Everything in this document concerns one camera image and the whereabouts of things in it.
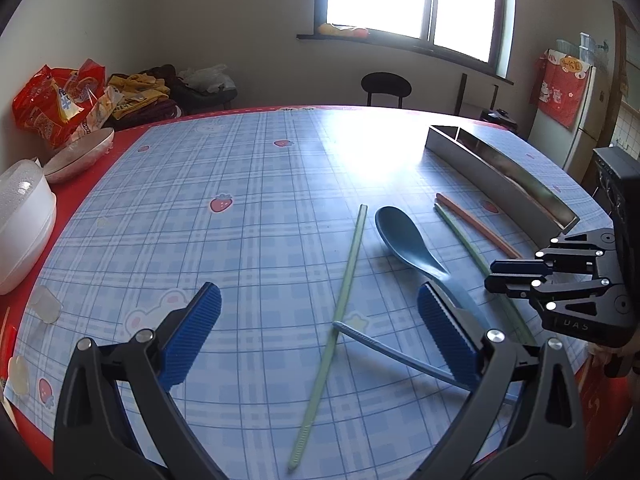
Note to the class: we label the white refrigerator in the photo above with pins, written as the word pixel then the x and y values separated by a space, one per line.
pixel 592 130

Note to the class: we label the blue spoon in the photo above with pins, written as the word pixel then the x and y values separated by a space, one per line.
pixel 400 235

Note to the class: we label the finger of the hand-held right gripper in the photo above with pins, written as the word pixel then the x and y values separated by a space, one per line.
pixel 505 286
pixel 515 266

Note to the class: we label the grey shallow bowl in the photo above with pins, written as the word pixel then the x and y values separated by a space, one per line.
pixel 80 152

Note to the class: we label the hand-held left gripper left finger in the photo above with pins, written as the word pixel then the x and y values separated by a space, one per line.
pixel 192 330

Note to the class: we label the white lidded container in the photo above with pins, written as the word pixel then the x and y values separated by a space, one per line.
pixel 20 220

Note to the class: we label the red snack bag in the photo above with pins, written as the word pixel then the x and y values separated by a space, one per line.
pixel 45 110

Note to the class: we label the yellow orange packet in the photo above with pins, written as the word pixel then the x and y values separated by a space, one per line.
pixel 332 30

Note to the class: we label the clear plastic piece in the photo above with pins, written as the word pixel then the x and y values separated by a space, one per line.
pixel 47 305
pixel 19 375

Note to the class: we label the metal utensil tray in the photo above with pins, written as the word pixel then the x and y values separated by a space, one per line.
pixel 500 170

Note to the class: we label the clear plastic containers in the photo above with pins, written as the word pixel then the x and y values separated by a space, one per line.
pixel 585 44

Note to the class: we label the green chopstick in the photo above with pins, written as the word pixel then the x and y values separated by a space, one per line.
pixel 465 242
pixel 345 300

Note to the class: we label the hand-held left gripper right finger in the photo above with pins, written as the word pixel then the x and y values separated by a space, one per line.
pixel 445 330

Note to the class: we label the dark window sill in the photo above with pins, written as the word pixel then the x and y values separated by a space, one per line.
pixel 400 47

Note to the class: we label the pink chopstick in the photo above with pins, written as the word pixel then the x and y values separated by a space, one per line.
pixel 462 216
pixel 480 225

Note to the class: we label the wooden door frame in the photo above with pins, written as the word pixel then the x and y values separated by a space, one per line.
pixel 622 60

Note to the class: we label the red printed cloth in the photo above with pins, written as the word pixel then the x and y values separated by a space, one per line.
pixel 560 90

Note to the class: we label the clear snack bag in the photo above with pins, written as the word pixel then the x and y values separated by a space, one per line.
pixel 102 110

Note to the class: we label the black chair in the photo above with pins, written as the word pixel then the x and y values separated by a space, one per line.
pixel 386 85

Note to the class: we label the white plastic bag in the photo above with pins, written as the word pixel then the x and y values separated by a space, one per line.
pixel 207 77

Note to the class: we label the person's right hand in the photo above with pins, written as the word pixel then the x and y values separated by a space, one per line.
pixel 599 354

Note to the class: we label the folded table dark frame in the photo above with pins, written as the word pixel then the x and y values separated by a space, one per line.
pixel 460 95

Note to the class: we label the blue chopstick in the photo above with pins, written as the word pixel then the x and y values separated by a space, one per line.
pixel 380 346

